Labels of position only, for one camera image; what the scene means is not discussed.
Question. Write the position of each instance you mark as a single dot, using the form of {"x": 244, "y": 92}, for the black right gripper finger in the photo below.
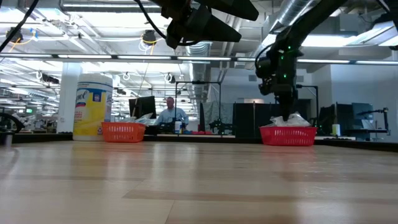
{"x": 283, "y": 107}
{"x": 293, "y": 105}

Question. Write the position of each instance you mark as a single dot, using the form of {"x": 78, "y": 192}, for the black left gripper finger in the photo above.
{"x": 230, "y": 7}
{"x": 220, "y": 31}

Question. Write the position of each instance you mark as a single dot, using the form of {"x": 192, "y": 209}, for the bagged white cotton swabs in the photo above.
{"x": 292, "y": 119}

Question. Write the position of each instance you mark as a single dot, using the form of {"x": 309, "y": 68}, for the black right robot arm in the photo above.
{"x": 311, "y": 21}

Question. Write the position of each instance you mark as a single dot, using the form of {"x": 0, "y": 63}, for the red plastic basket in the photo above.
{"x": 287, "y": 137}

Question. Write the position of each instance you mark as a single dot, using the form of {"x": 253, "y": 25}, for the black partition panel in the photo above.
{"x": 248, "y": 118}

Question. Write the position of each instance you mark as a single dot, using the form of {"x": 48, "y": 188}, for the white cup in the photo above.
{"x": 336, "y": 130}

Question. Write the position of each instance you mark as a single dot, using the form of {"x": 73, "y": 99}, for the blue-grey computer monitor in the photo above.
{"x": 362, "y": 113}

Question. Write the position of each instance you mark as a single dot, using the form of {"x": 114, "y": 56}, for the wide bright ceiling light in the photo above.
{"x": 342, "y": 40}

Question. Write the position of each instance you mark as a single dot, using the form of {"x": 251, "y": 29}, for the tan wooden desk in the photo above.
{"x": 196, "y": 136}

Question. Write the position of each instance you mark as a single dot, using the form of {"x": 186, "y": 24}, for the person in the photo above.
{"x": 172, "y": 116}

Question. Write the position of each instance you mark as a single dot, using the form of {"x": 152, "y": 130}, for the black flat monitor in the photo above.
{"x": 143, "y": 107}

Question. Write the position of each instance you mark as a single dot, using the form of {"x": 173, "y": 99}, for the long linear ceiling light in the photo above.
{"x": 93, "y": 56}

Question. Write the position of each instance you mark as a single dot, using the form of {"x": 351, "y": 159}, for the white bottle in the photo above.
{"x": 178, "y": 127}

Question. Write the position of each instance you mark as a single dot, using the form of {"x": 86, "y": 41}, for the orange plastic basket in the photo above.
{"x": 122, "y": 133}

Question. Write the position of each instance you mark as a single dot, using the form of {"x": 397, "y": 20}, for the wipes canister with yellow label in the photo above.
{"x": 90, "y": 109}

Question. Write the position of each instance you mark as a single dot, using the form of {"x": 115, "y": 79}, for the white building pillar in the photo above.
{"x": 66, "y": 99}

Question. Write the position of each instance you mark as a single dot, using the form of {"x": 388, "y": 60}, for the grey cylindrical stub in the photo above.
{"x": 6, "y": 138}

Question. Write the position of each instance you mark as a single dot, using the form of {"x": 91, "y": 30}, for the black camera rig frame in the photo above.
{"x": 199, "y": 82}
{"x": 317, "y": 105}

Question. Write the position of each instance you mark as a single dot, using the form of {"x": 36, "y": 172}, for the silver spiral round duct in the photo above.
{"x": 199, "y": 62}
{"x": 289, "y": 12}

